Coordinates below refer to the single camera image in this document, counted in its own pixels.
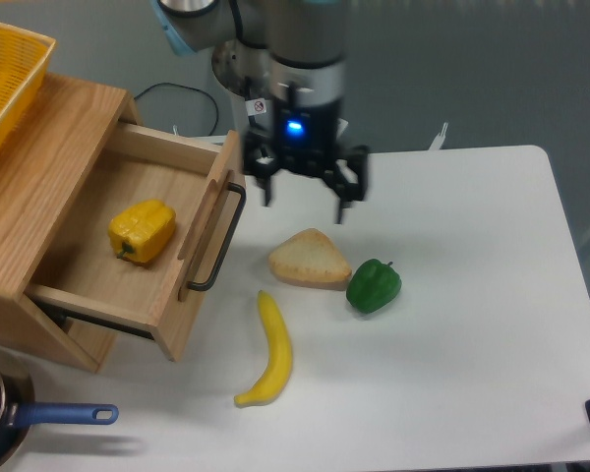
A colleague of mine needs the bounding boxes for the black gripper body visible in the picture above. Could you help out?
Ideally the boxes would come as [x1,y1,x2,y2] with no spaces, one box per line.
[243,83,369,180]

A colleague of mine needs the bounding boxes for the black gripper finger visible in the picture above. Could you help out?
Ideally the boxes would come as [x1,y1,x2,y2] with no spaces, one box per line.
[244,147,280,207]
[324,161,369,224]

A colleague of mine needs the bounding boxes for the yellow bell pepper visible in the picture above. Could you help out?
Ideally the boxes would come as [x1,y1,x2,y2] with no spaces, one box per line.
[107,199,176,265]

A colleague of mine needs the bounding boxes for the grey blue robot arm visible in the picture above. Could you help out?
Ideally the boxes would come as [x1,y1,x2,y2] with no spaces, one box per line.
[151,1,369,212]

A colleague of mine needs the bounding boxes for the green bell pepper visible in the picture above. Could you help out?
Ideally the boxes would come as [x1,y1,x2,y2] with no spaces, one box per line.
[346,259,402,315]

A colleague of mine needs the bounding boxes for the open wooden top drawer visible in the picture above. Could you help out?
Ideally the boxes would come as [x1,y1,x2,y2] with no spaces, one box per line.
[26,124,246,361]

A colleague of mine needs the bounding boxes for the wooden drawer cabinet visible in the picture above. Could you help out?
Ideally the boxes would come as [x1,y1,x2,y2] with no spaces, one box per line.
[0,74,141,372]

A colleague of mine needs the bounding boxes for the toast bread slice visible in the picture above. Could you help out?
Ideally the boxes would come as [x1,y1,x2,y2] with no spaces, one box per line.
[267,228,352,291]

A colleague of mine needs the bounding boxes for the yellow banana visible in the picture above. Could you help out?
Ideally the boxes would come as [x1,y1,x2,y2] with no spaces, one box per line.
[234,290,293,408]

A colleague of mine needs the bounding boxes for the yellow plastic basket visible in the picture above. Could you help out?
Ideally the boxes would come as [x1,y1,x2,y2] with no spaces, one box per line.
[0,23,56,148]

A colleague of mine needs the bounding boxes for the black cable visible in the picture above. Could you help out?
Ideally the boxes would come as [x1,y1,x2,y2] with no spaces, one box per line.
[133,82,220,137]

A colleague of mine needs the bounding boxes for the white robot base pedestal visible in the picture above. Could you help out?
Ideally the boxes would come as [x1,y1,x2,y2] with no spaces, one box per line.
[211,39,272,136]

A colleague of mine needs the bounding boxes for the black drawer handle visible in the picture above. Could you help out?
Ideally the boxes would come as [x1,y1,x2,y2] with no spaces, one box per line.
[186,182,248,293]

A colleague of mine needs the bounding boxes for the blue handled frying pan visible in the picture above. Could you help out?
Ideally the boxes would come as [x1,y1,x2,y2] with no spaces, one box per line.
[0,372,119,465]

